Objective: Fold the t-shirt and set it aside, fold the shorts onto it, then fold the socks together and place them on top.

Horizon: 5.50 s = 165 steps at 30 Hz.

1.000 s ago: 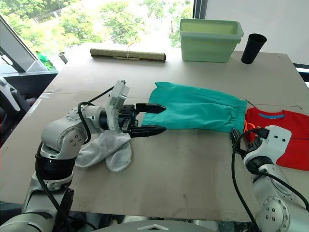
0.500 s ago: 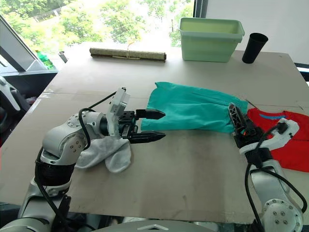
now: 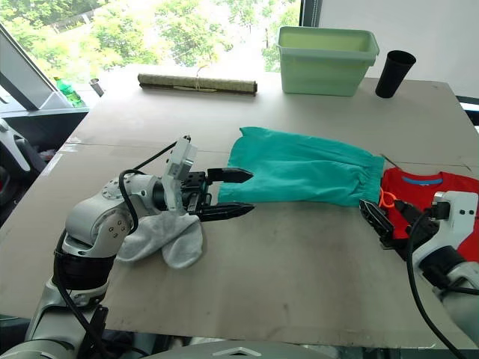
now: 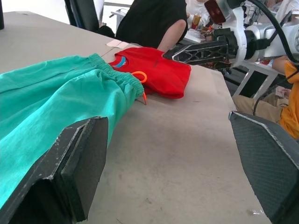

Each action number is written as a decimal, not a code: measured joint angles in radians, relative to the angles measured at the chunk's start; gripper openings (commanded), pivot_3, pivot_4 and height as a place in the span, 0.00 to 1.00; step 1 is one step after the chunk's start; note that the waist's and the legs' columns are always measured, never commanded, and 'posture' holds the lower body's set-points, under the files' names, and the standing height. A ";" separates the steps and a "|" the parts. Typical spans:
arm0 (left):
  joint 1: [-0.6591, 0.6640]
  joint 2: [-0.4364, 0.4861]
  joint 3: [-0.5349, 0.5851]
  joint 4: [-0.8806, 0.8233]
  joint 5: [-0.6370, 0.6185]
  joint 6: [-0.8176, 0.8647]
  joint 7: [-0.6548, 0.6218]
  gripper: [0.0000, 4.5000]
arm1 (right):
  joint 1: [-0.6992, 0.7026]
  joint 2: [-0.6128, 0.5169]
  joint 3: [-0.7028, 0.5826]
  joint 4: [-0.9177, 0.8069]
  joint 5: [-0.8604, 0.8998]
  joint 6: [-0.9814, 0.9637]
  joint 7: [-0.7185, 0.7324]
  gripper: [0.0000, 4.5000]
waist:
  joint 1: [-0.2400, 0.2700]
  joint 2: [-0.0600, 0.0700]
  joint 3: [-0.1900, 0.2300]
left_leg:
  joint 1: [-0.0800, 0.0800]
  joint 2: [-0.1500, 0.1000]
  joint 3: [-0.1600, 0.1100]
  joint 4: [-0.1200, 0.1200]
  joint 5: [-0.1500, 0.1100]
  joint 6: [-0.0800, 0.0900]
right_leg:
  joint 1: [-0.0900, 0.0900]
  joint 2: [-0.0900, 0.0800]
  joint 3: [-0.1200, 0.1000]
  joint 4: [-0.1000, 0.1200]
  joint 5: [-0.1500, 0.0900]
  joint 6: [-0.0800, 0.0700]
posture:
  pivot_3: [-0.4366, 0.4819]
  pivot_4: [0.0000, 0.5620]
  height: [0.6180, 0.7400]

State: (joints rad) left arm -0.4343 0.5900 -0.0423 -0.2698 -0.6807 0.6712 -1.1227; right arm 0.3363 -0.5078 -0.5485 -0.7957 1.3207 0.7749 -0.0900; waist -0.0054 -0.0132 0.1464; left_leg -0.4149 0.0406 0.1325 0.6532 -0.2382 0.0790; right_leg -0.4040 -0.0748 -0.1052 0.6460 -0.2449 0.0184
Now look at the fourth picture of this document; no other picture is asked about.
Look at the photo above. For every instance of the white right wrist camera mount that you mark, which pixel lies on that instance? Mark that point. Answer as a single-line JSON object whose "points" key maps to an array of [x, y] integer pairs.
{"points": [[238, 21]]}

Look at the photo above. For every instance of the clear tape scrap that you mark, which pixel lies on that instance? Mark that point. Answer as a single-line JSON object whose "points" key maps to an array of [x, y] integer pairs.
{"points": [[255, 212]]}

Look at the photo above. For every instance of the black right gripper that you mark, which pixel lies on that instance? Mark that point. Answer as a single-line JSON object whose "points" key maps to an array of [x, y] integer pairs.
{"points": [[231, 44]]}

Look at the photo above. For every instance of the red t-shirt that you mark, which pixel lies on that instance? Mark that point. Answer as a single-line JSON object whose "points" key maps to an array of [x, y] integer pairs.
{"points": [[163, 77]]}

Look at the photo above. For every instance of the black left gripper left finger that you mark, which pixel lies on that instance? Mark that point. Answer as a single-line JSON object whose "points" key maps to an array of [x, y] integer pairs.
{"points": [[70, 163]]}

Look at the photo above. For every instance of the person in black shirt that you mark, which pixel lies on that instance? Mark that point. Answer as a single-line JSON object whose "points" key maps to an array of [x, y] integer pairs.
{"points": [[144, 21]]}

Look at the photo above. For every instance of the black upright object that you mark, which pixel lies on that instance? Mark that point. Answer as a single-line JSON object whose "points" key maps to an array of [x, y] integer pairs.
{"points": [[1, 14]]}

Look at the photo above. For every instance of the dark chair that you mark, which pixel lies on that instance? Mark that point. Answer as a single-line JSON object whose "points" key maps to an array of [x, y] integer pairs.
{"points": [[81, 14]]}

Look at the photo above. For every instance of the person in yellow top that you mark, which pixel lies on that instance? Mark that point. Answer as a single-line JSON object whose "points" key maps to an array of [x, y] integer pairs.
{"points": [[289, 112]]}

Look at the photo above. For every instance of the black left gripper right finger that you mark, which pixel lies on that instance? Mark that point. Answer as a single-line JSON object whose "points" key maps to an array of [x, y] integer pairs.
{"points": [[268, 163]]}

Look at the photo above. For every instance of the white frame table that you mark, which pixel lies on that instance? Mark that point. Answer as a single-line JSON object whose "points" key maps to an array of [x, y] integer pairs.
{"points": [[252, 74]]}

